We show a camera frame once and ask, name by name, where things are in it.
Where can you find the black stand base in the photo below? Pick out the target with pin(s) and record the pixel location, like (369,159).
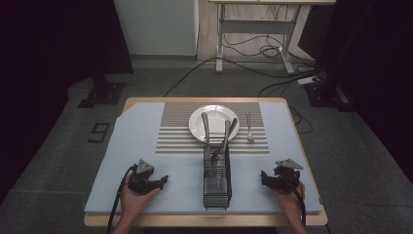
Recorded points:
(326,96)
(102,94)

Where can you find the person's right hand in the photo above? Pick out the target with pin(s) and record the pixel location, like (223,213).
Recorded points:
(290,199)

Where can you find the silver spoon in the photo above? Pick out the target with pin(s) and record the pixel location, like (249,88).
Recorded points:
(224,143)

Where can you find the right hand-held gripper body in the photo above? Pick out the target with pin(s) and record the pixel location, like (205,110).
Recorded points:
(286,177)

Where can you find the white-framed desk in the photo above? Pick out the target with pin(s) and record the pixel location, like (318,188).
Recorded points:
(256,26)

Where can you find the white plate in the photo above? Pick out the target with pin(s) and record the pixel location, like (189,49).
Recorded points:
(216,113)

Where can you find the person's left hand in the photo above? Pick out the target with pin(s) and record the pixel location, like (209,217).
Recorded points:
(134,203)

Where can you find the pale blue table mat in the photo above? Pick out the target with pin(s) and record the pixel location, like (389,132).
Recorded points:
(181,182)

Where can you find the dark curtain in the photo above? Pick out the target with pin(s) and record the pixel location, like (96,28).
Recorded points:
(373,65)
(48,65)

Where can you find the striped placemat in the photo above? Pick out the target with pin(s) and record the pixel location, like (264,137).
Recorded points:
(181,139)

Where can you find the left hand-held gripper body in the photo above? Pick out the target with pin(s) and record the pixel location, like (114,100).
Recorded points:
(140,183)

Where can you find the silver knife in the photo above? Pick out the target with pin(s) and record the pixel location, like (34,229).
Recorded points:
(206,133)

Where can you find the silver fork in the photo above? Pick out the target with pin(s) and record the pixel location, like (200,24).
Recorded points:
(249,128)

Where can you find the white power strip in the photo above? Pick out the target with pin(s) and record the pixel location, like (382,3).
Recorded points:
(308,80)

